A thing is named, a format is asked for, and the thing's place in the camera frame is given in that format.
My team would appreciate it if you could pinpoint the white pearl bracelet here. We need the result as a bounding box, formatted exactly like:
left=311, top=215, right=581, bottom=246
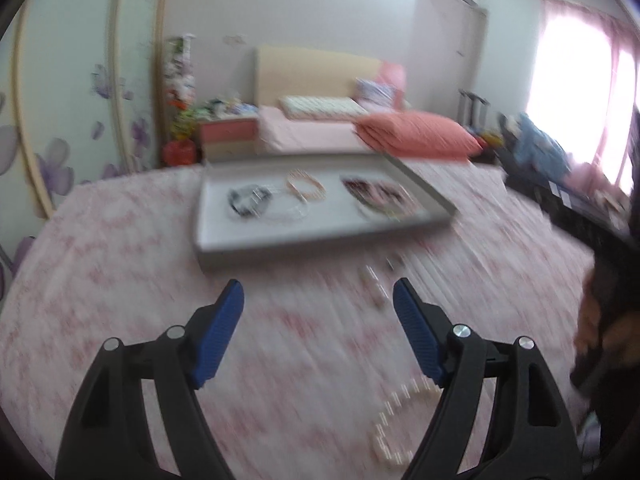
left=368, top=376, right=444, bottom=470

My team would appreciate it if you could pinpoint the black bead bracelet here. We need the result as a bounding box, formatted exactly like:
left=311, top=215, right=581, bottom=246
left=226, top=184, right=274, bottom=219

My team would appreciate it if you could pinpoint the pink bead bracelet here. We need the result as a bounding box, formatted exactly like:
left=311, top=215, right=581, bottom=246
left=357, top=182, right=426, bottom=222

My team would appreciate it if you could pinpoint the dark red bead bracelet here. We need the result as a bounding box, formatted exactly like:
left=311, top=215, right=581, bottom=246
left=340, top=174, right=402, bottom=206

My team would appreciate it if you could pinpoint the small pink pearl bracelet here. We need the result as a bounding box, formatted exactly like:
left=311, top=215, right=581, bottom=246
left=285, top=168, right=329, bottom=205

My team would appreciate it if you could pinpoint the pearl earring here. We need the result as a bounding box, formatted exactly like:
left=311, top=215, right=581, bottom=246
left=360, top=266, right=384, bottom=294
left=370, top=284, right=390, bottom=309

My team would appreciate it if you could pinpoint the right hand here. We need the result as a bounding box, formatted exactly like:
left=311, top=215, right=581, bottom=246
left=573, top=269, right=601, bottom=356

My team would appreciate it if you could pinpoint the floral bedspread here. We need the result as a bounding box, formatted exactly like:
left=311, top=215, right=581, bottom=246
left=1, top=162, right=592, bottom=479

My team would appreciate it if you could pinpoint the blue plush robe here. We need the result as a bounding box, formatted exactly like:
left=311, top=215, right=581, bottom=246
left=497, top=113, right=570, bottom=182

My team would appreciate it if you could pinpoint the grey cardboard tray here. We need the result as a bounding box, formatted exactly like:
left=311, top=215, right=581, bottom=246
left=192, top=153, right=457, bottom=271

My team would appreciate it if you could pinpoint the red lined waste basket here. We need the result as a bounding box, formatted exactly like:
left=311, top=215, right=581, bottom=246
left=162, top=139, right=198, bottom=167

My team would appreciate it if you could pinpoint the pink curtain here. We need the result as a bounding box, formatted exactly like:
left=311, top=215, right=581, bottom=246
left=526, top=0, right=639, bottom=194

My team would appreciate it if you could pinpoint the dark wooden chair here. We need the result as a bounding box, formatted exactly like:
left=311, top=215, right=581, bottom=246
left=458, top=89, right=490, bottom=130

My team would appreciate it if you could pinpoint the folded salmon quilt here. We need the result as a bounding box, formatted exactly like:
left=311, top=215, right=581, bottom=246
left=354, top=110, right=483, bottom=160

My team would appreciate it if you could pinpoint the pink nightstand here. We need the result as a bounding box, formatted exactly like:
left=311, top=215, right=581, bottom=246
left=198, top=116, right=258, bottom=162

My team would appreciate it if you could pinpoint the pink bed sheet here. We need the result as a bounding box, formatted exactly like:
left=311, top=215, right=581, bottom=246
left=256, top=106, right=371, bottom=154

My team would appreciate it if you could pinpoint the plush toy display tube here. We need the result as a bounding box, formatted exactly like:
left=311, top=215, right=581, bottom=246
left=164, top=34, right=196, bottom=140

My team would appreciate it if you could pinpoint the sliding wardrobe with flowers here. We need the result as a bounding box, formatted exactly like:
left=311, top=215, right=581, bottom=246
left=1, top=0, right=164, bottom=283

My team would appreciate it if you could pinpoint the purple patterned pillow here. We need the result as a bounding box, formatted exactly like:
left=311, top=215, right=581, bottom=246
left=355, top=78, right=396, bottom=108

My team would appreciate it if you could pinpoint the floral pillow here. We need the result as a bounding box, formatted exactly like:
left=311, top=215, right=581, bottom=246
left=279, top=96, right=369, bottom=122

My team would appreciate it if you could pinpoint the beige pink headboard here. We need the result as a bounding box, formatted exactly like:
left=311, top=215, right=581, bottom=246
left=254, top=44, right=406, bottom=110

